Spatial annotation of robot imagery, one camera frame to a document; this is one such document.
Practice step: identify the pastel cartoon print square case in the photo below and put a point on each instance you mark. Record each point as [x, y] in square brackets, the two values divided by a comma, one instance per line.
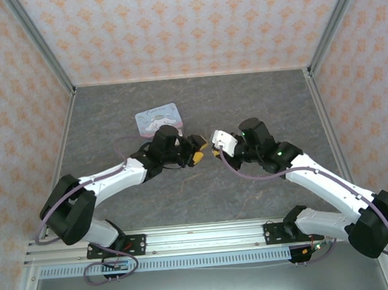
[155, 119]

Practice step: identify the small circuit board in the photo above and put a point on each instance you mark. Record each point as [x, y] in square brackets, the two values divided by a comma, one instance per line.
[118, 266]
[314, 248]

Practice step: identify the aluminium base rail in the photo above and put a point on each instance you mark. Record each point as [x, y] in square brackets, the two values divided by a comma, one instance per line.
[204, 238]

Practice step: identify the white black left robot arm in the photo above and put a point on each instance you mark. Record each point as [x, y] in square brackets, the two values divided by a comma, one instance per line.
[116, 181]

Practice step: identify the aluminium frame post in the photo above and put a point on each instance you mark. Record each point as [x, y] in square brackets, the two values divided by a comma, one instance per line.
[38, 43]
[335, 19]

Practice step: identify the aluminium table edge rail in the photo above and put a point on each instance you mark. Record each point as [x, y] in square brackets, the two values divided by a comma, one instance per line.
[63, 152]
[327, 124]

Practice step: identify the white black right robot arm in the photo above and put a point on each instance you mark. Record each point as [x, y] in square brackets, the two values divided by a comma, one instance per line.
[318, 182]

